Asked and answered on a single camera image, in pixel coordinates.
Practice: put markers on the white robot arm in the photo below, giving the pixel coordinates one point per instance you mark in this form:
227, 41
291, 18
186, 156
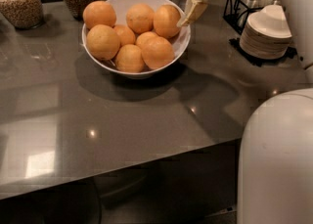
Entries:
275, 177

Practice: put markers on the orange top right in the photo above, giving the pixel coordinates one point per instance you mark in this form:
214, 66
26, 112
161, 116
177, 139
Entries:
166, 18

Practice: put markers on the orange top middle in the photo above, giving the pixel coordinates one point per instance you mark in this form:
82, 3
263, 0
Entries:
140, 17

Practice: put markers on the orange partly hidden centre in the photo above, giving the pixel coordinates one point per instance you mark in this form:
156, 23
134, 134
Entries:
144, 37

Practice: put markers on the orange front right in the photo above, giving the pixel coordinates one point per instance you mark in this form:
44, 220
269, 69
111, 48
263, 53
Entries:
157, 52

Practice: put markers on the small orange centre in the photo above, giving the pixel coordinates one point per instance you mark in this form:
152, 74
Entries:
126, 35

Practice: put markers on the orange front middle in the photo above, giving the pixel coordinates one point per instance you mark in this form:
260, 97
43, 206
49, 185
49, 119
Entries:
129, 59

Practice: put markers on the orange top left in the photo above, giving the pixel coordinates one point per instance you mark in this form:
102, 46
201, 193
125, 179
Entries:
99, 12

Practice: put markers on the stack of white plates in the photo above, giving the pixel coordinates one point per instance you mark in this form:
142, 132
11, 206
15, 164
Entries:
266, 34

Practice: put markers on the orange front left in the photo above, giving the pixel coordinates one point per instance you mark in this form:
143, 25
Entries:
102, 42

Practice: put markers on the left glass cereal jar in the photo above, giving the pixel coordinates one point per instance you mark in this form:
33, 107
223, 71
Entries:
22, 14

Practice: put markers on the black wire rack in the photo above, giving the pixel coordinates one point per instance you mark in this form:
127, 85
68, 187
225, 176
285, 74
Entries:
235, 15

